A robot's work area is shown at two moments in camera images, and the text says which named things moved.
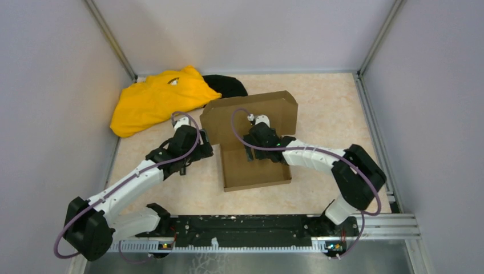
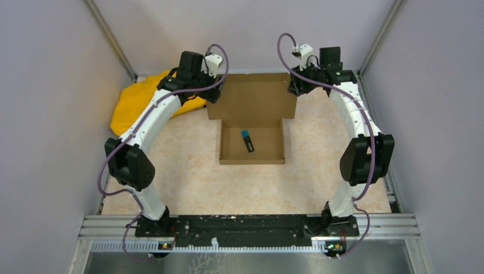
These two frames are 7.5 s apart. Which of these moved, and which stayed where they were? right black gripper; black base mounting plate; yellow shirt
Moved: right black gripper
Stayed: yellow shirt; black base mounting plate
